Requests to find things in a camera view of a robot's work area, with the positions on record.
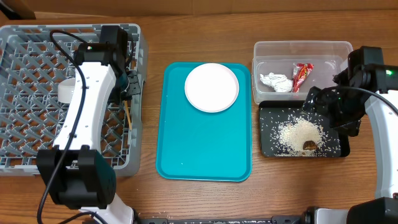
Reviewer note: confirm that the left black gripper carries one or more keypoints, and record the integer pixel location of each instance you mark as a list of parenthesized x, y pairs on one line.
[(135, 89)]

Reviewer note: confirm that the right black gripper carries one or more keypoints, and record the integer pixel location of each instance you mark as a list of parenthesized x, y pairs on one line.
[(319, 101)]

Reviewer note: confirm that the wooden chopstick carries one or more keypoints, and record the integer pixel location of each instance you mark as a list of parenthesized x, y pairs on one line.
[(128, 116)]

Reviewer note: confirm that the red snack wrapper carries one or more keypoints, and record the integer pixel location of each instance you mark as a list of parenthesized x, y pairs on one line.
[(300, 74)]

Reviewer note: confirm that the grey bowl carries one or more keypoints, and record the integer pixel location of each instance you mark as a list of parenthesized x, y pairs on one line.
[(65, 90)]

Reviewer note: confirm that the white tissue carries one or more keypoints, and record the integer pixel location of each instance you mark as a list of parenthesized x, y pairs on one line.
[(279, 82)]

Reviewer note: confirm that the large white plate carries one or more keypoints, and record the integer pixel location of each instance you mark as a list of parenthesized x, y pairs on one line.
[(211, 87)]

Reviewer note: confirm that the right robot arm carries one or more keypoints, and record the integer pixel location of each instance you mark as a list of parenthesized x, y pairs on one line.
[(362, 89)]

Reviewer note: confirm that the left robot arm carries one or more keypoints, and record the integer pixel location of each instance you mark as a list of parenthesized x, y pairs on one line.
[(74, 170)]

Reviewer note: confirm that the clear plastic waste bin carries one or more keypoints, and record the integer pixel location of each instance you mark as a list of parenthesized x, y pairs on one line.
[(328, 58)]

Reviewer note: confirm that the black food waste tray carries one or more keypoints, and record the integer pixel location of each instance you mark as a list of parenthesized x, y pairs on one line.
[(270, 140)]

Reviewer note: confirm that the brown food scrap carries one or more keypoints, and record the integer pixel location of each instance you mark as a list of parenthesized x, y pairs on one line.
[(310, 146)]

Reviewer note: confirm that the spilled rice pile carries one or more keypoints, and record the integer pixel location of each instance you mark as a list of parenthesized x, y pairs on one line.
[(300, 133)]

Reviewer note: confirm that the teal plastic tray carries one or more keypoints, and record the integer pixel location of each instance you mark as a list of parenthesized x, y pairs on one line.
[(195, 145)]

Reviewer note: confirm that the grey plastic dish rack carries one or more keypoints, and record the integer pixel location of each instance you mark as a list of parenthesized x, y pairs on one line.
[(34, 60)]

